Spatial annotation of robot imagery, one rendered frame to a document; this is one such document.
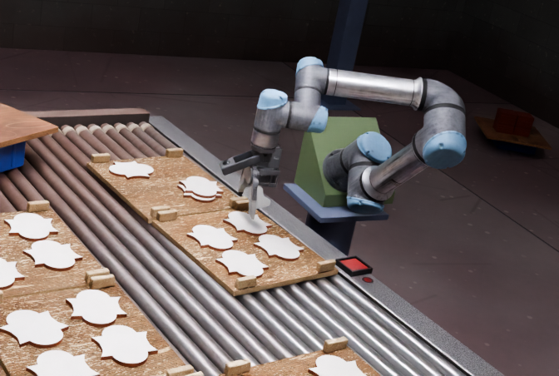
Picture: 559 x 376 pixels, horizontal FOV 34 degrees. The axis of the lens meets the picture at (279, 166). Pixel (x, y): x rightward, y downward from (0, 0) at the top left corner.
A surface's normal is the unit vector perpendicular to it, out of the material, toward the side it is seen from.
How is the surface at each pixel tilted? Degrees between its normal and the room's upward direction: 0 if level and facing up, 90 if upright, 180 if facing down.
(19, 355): 0
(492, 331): 0
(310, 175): 90
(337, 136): 45
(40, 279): 0
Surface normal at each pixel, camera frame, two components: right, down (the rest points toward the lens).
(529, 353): 0.18, -0.92
